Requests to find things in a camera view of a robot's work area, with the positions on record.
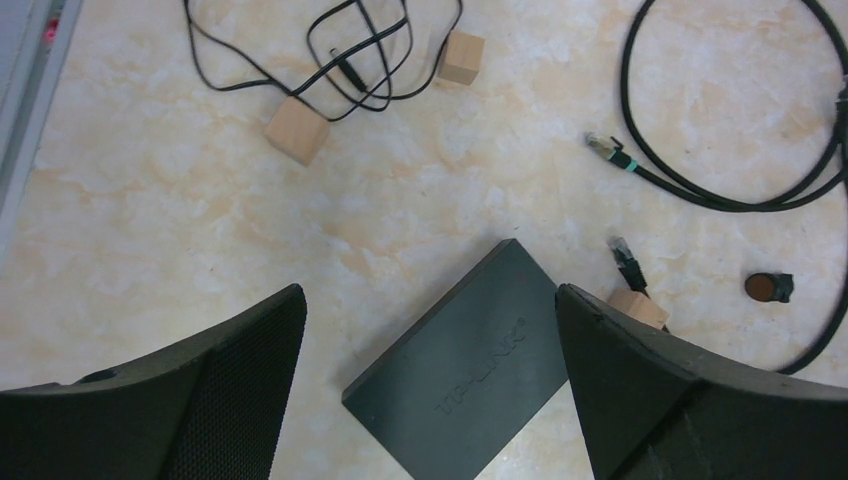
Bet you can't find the wooden cube near switch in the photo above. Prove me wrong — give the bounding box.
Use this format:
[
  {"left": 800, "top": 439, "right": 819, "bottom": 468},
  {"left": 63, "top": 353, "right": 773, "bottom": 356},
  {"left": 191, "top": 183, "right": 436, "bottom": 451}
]
[{"left": 607, "top": 289, "right": 669, "bottom": 330}]

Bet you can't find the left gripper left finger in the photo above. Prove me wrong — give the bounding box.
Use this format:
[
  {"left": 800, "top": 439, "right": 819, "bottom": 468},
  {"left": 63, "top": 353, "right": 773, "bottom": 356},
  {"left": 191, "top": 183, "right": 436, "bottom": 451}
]
[{"left": 1, "top": 284, "right": 307, "bottom": 479}]

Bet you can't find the black power adapter with cord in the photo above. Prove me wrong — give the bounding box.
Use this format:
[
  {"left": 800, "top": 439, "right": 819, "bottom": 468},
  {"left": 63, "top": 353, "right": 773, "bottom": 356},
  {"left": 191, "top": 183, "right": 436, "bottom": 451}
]
[{"left": 182, "top": 1, "right": 465, "bottom": 123}]

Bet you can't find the black network switch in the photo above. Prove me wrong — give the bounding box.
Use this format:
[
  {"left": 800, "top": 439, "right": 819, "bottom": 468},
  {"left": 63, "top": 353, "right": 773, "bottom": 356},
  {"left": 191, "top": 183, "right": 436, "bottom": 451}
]
[{"left": 342, "top": 239, "right": 568, "bottom": 479}]

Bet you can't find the wooden cube by cord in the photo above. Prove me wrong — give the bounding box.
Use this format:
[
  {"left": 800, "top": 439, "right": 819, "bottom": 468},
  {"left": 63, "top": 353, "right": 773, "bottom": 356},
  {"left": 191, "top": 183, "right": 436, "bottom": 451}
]
[{"left": 264, "top": 97, "right": 330, "bottom": 167}]

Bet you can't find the black coiled ethernet cable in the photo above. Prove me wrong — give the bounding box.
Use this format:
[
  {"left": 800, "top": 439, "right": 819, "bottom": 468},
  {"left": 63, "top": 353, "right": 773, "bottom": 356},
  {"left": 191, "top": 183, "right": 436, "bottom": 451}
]
[{"left": 584, "top": 0, "right": 848, "bottom": 214}]

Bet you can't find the small black round connector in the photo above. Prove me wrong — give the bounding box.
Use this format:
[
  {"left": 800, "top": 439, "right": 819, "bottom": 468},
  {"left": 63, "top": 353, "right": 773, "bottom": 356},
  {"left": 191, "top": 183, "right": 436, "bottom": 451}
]
[{"left": 744, "top": 272, "right": 794, "bottom": 303}]

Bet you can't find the black ethernet cable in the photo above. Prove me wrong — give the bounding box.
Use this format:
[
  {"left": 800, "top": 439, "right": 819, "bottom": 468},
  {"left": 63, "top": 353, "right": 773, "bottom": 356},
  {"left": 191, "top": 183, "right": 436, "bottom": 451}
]
[
  {"left": 584, "top": 0, "right": 848, "bottom": 214},
  {"left": 608, "top": 235, "right": 848, "bottom": 376}
]

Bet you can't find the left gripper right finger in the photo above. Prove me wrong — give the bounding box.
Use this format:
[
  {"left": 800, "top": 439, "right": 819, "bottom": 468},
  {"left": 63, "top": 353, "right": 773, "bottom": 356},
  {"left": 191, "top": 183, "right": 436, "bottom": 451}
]
[{"left": 555, "top": 285, "right": 847, "bottom": 479}]

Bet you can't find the wooden cube near adapter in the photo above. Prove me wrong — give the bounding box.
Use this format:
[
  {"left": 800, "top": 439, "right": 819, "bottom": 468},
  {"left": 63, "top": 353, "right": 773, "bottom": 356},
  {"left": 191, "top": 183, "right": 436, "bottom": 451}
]
[{"left": 437, "top": 30, "right": 485, "bottom": 86}]

